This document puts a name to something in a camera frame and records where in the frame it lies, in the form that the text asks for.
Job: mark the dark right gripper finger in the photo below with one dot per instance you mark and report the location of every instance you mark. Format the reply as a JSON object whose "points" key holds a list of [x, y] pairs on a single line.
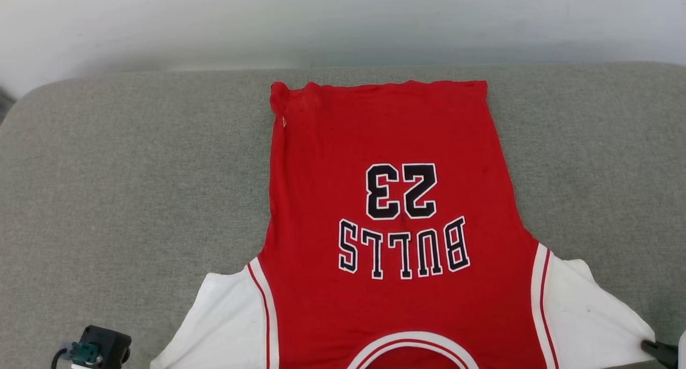
{"points": [[664, 353]]}

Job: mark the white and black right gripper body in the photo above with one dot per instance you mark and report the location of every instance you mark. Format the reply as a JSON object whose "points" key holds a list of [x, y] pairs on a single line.
{"points": [[683, 353]]}

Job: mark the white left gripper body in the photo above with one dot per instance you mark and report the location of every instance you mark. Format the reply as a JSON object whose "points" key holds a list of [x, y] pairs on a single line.
{"points": [[80, 366]]}

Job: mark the red and white basketball jersey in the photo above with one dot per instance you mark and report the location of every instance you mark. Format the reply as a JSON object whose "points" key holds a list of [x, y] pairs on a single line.
{"points": [[396, 305]]}

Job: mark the grey fabric sofa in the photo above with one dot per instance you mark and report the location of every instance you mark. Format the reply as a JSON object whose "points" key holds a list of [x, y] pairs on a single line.
{"points": [[134, 197]]}

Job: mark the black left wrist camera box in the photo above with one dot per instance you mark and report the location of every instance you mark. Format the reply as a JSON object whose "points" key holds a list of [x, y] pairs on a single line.
{"points": [[110, 342]]}

